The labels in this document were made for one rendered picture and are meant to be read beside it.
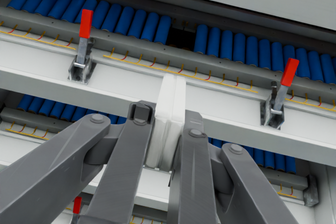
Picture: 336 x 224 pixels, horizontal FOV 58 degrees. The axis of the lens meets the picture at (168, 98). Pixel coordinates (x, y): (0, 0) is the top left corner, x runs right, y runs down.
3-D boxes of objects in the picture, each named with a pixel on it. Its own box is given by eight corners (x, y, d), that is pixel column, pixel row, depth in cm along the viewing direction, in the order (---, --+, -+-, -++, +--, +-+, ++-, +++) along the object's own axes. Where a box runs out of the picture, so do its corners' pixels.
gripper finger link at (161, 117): (156, 171, 15) (141, 167, 15) (166, 113, 22) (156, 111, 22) (169, 118, 14) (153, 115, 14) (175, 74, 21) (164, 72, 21)
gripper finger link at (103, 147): (140, 176, 13) (74, 161, 13) (153, 125, 18) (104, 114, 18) (146, 147, 13) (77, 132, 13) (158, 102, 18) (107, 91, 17)
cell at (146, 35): (158, 22, 50) (150, 49, 46) (147, 20, 50) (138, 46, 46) (159, 13, 49) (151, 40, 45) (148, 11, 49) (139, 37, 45)
